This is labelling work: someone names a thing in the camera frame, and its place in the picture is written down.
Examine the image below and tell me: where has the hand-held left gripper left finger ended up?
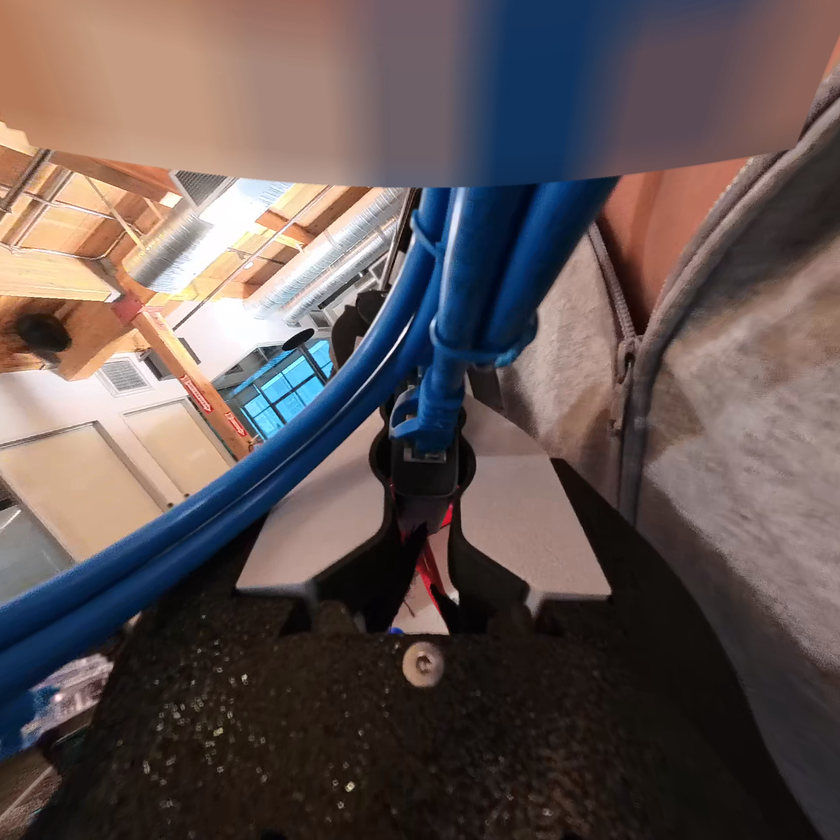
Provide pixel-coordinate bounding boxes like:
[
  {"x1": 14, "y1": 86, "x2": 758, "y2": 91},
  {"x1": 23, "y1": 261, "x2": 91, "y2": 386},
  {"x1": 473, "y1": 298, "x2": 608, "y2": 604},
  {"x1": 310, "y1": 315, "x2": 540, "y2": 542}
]
[{"x1": 235, "y1": 408, "x2": 429, "y2": 634}]

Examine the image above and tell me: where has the wooden support post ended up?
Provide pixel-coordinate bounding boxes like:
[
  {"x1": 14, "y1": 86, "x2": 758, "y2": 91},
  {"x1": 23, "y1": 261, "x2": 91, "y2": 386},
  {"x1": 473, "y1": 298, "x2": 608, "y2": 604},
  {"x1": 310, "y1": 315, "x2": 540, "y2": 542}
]
[{"x1": 110, "y1": 294, "x2": 256, "y2": 460}]

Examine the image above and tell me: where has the blue ethernet cable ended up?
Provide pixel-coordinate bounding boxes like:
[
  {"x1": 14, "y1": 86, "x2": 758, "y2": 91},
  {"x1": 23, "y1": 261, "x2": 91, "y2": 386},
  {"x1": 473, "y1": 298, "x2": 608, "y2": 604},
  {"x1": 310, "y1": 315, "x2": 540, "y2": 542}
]
[{"x1": 0, "y1": 172, "x2": 621, "y2": 765}]

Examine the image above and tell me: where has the black round beam fixture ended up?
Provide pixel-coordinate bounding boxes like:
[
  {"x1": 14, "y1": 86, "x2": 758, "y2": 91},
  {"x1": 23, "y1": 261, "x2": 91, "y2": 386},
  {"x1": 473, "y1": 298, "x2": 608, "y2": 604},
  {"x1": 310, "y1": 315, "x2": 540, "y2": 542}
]
[{"x1": 14, "y1": 314, "x2": 72, "y2": 358}]

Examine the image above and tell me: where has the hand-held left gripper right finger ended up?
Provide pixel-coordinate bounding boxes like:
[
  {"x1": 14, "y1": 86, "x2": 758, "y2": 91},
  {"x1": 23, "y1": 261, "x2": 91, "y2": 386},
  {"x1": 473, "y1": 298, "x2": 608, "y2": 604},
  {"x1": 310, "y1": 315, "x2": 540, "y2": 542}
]
[{"x1": 436, "y1": 399, "x2": 613, "y2": 632}]

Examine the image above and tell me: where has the large grid window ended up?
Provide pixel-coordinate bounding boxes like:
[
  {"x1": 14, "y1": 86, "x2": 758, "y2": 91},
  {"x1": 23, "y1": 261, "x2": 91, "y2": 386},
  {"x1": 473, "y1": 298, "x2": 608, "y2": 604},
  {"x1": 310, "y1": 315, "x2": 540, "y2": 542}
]
[{"x1": 220, "y1": 338, "x2": 336, "y2": 444}]

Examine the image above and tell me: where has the white wall air vent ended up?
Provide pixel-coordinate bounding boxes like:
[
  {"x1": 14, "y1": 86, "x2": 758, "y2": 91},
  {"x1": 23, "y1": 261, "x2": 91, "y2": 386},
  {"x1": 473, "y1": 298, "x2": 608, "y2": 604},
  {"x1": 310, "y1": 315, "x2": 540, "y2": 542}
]
[{"x1": 95, "y1": 354, "x2": 155, "y2": 399}]

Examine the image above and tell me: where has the silver ribbed air duct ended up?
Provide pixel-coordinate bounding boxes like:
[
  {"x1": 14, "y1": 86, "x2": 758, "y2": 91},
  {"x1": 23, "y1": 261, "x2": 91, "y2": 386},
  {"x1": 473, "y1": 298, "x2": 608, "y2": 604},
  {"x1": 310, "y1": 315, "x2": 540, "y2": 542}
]
[
  {"x1": 123, "y1": 209, "x2": 217, "y2": 295},
  {"x1": 244, "y1": 187, "x2": 409, "y2": 315},
  {"x1": 282, "y1": 220, "x2": 403, "y2": 327}
]

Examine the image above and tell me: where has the white door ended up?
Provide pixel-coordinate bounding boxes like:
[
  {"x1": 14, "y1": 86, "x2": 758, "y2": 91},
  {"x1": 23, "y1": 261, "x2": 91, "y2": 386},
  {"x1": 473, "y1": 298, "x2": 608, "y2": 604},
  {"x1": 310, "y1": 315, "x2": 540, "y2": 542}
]
[
  {"x1": 121, "y1": 397, "x2": 231, "y2": 506},
  {"x1": 0, "y1": 420, "x2": 168, "y2": 562}
]

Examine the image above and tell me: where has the black ethernet adapter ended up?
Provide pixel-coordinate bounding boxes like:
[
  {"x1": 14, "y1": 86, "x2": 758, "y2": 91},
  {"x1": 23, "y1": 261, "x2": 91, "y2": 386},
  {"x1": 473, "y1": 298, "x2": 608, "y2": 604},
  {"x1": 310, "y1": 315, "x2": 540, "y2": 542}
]
[{"x1": 388, "y1": 394, "x2": 460, "y2": 519}]

